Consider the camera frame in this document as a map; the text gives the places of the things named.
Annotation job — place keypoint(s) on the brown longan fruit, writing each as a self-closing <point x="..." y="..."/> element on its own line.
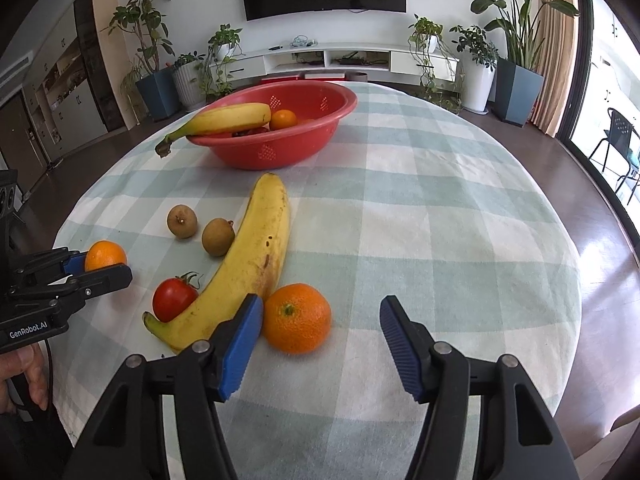
<point x="218" y="236"/>
<point x="182" y="222"/>

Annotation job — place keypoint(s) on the small red tomato in bowl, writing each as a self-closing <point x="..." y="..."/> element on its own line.
<point x="251" y="132"/>

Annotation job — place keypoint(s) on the white tv console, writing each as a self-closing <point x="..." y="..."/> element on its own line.
<point x="382" y="63"/>

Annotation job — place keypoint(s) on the trailing vine plant on console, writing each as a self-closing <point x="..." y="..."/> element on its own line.
<point x="438" y="69"/>

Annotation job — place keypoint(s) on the red storage box left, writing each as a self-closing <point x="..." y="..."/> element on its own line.
<point x="281" y="78"/>

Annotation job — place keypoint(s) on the green checkered tablecloth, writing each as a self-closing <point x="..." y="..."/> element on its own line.
<point x="405" y="200"/>

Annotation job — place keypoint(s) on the small orange in bowl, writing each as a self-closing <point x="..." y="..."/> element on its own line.
<point x="281" y="119"/>

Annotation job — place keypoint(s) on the red plastic colander bowl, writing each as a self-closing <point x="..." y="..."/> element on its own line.
<point x="304" y="117"/>

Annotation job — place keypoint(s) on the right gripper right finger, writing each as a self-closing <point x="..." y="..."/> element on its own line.
<point x="518" y="437"/>

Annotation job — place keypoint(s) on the small potted plant on console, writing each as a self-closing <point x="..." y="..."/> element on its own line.
<point x="213" y="77"/>

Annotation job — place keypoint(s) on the blue planter left tree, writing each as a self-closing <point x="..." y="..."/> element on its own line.
<point x="146" y="22"/>

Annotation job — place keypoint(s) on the large orange mandarin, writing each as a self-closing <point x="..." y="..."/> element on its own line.
<point x="297" y="319"/>

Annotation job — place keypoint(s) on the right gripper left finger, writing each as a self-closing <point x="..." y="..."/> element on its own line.
<point x="124" y="435"/>

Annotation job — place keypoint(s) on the small grey pot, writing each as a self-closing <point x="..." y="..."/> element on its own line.
<point x="357" y="76"/>

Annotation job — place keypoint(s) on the white ribbed planter plant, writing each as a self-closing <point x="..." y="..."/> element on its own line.
<point x="186" y="72"/>

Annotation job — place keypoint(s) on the red tomato with stem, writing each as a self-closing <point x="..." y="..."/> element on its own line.
<point x="174" y="295"/>

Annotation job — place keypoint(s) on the person's left hand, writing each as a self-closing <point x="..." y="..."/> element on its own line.
<point x="27" y="361"/>

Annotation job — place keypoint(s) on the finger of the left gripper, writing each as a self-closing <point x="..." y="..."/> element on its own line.
<point x="104" y="281"/>
<point x="75" y="265"/>

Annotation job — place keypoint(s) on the white planter bushy plant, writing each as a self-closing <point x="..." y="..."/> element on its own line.
<point x="479" y="58"/>

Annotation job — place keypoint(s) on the blue planter tall plant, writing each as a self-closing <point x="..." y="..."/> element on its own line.
<point x="518" y="82"/>

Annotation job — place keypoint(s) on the beige curtain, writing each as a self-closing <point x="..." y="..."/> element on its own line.
<point x="556" y="64"/>

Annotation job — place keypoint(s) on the large yellow banana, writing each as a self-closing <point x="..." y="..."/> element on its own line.
<point x="218" y="120"/>

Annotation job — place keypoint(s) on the black balcony chair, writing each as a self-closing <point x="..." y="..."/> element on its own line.
<point x="618" y="135"/>

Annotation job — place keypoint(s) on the small orange mandarin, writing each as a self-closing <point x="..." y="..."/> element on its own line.
<point x="102" y="254"/>

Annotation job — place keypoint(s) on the wooden display cabinet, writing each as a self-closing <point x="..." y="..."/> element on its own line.
<point x="72" y="90"/>

